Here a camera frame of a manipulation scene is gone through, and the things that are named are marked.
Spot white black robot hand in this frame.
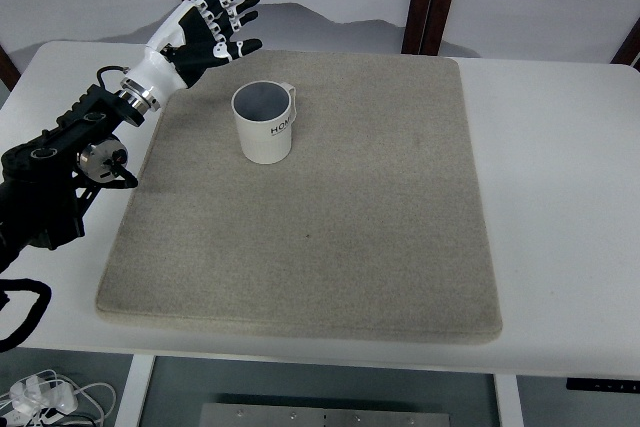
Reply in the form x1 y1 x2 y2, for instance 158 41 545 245
127 0 262 99

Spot white ribbed ceramic cup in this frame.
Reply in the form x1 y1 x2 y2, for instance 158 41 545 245
231 80 297 165

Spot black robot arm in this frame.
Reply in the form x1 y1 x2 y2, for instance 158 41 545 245
1 0 262 268

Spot beige felt mat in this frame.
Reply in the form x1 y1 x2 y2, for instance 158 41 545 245
96 51 502 344

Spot black desk control panel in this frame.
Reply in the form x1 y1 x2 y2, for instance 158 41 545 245
565 377 640 394

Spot far left brown frame piece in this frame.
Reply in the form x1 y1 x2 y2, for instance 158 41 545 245
0 46 21 91

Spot black sleeved arm cable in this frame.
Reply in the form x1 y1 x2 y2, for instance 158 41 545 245
0 277 53 353

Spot right brown wooden screen frame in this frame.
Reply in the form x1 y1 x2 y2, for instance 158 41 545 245
610 19 640 70

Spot white power adapter with cables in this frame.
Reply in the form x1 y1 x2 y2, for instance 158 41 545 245
1 369 118 426

